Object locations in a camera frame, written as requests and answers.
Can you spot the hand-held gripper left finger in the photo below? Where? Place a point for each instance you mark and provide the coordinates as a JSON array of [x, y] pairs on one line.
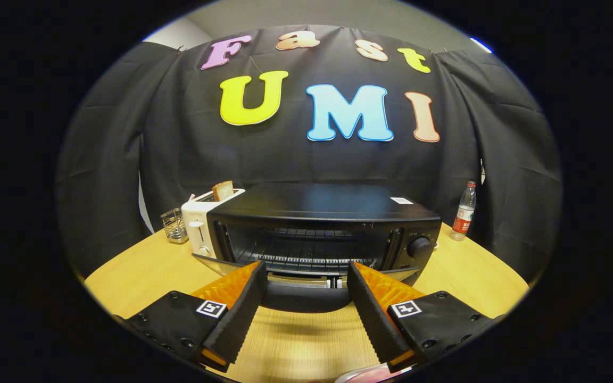
[[245, 308]]

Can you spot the white square plate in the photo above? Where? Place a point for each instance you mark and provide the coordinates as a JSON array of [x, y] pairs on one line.
[[346, 376]]

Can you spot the pink ham slice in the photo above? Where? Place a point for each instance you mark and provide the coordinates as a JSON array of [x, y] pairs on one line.
[[375, 375]]

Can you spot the white pop-up toaster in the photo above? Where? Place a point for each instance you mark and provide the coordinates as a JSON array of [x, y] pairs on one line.
[[197, 234]]

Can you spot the red label water bottle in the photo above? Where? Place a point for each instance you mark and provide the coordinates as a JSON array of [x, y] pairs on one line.
[[463, 215]]

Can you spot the toast bread slice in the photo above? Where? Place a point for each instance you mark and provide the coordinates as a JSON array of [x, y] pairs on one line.
[[223, 190]]

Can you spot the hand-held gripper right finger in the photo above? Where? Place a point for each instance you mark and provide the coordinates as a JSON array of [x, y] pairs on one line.
[[370, 311]]

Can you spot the black backdrop cloth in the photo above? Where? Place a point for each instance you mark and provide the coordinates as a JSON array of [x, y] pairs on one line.
[[306, 159]]

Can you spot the small ceiling light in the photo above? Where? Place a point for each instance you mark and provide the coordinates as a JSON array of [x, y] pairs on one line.
[[481, 44]]

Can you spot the black toaster oven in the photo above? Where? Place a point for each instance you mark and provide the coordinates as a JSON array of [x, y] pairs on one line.
[[312, 205]]

